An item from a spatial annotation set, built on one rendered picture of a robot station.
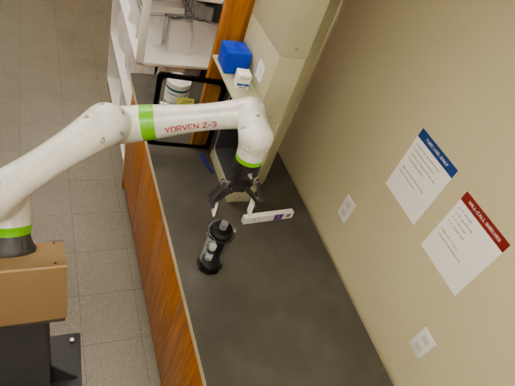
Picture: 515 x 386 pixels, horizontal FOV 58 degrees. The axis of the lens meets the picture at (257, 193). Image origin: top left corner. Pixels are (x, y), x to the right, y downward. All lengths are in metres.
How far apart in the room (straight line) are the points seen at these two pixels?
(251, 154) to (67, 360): 1.65
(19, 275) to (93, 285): 1.44
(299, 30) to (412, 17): 0.41
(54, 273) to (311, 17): 1.15
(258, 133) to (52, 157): 0.58
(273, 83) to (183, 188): 0.69
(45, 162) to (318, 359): 1.16
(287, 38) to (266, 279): 0.94
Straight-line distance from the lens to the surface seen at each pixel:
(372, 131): 1.91
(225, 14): 1.98
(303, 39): 1.69
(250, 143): 1.40
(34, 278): 1.51
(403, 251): 1.80
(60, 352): 2.69
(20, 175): 1.41
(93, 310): 2.82
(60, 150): 1.38
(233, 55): 1.85
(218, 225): 1.71
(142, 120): 1.49
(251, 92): 1.82
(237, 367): 1.72
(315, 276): 2.03
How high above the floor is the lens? 2.46
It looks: 43 degrees down
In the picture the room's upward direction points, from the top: 23 degrees clockwise
